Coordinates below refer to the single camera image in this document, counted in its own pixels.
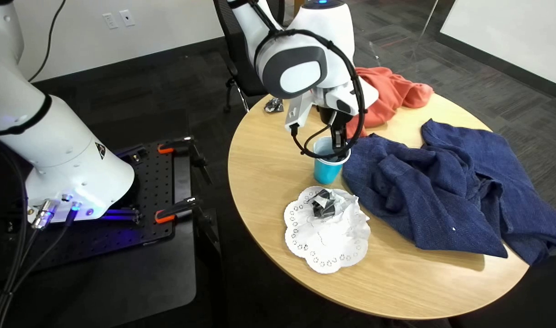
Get black wall cable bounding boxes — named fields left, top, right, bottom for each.
left=25, top=0, right=70, bottom=83

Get blue plastic cup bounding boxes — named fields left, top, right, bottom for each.
left=313, top=134, right=354, bottom=185

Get black mesh office chair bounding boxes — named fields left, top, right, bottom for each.
left=212, top=0, right=280, bottom=114

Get black base cable bundle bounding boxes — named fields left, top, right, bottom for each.
left=0, top=201, right=81, bottom=328

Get dark blue cloth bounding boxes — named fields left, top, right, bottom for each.
left=342, top=118, right=556, bottom=267

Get orange cloth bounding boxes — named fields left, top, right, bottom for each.
left=344, top=63, right=437, bottom=140

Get black binder clip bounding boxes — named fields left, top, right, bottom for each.
left=311, top=187, right=340, bottom=220

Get white paper doily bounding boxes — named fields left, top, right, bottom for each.
left=282, top=183, right=373, bottom=274

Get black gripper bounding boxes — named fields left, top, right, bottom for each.
left=316, top=98, right=358, bottom=152

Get small black silver object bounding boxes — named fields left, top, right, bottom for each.
left=263, top=94, right=287, bottom=116

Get white wall outlet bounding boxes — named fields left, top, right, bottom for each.
left=119, top=6, right=138, bottom=28
left=101, top=8, right=121, bottom=30

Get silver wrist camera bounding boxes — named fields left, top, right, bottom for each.
left=283, top=94, right=318, bottom=134

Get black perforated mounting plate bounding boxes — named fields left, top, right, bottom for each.
left=0, top=134, right=201, bottom=287

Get black orange clamp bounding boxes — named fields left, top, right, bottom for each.
left=154, top=194, right=200, bottom=227
left=156, top=134, right=198, bottom=156

